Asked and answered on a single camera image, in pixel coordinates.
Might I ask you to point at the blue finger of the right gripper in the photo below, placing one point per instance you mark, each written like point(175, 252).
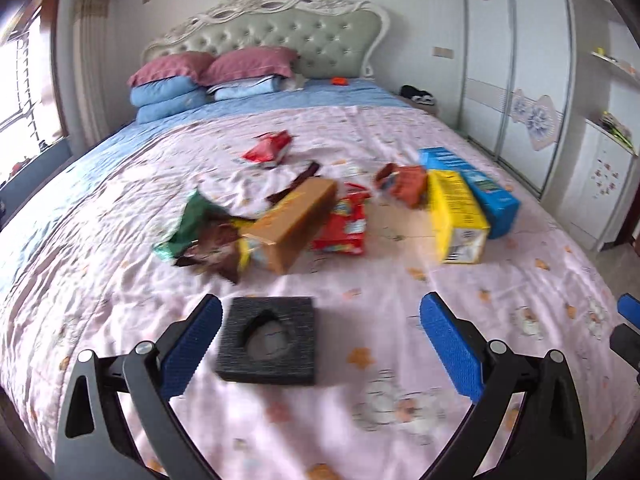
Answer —
point(628, 306)

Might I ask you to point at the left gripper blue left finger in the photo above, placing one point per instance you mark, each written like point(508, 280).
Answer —
point(94, 439)

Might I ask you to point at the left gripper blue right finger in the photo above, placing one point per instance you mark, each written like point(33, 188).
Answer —
point(548, 439)

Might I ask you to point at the blue nasal spray box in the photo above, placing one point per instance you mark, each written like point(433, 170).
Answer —
point(500, 206)

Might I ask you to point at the brown yellow snack wrapper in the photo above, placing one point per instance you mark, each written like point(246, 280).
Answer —
point(220, 248)

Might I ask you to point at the orange knitted sock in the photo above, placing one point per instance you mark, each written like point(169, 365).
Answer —
point(405, 183)

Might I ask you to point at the green snack wrapper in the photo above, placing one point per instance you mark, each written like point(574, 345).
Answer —
point(198, 210)

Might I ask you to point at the long brown cardboard box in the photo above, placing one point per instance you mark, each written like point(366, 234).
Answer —
point(278, 237)

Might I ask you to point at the red snack bag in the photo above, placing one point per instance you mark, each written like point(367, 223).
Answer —
point(346, 227)
point(270, 150)

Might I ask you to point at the white low cabinet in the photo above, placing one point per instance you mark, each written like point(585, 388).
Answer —
point(601, 176)

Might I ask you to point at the yellow carton box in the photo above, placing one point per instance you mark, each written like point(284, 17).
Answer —
point(459, 225)

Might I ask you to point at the black foam block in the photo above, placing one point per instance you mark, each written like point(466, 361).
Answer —
point(269, 340)

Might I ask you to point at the white sliding wardrobe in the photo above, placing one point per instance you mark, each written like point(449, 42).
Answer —
point(518, 63)

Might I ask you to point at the red snack bag flat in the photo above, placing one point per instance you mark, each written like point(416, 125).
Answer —
point(346, 227)

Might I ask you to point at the black white clothes pile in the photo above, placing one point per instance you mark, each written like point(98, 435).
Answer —
point(417, 96)

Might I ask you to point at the pink printed quilt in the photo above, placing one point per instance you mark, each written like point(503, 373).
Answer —
point(78, 271)

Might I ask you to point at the dark maroon sock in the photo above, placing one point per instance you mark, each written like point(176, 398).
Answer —
point(309, 172)

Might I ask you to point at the folded blue duvet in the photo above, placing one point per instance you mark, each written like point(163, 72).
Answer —
point(166, 97)

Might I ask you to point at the small orange object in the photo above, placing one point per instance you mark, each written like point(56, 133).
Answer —
point(339, 81)

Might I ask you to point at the left pink pillow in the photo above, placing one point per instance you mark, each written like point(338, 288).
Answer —
point(185, 64)

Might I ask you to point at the pink pillow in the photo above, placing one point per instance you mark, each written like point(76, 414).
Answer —
point(249, 63)
point(185, 64)

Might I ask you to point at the green tufted headboard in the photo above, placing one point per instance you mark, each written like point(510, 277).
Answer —
point(333, 38)

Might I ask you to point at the folded light blue blanket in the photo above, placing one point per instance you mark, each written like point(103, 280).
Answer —
point(245, 88)

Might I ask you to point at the right pink pillow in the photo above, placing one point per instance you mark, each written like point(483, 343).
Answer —
point(249, 63)

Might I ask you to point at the beige curtain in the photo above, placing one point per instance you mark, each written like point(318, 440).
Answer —
point(89, 47)

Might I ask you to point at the white wall shelf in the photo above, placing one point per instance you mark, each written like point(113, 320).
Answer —
point(621, 68)

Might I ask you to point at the window with wooden frame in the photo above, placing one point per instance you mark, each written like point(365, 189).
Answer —
point(32, 121)

